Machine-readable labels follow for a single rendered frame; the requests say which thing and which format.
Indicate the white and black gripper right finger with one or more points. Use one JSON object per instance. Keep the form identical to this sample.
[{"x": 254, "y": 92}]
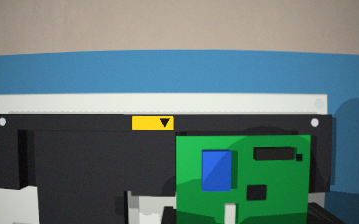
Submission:
[{"x": 318, "y": 215}]

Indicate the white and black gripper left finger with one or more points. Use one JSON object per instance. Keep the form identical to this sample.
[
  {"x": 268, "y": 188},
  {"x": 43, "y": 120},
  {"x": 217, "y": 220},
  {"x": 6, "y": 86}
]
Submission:
[{"x": 169, "y": 215}]

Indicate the green circuit board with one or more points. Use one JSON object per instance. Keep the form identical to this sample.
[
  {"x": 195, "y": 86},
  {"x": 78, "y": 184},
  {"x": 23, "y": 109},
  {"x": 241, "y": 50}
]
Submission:
[{"x": 242, "y": 179}]

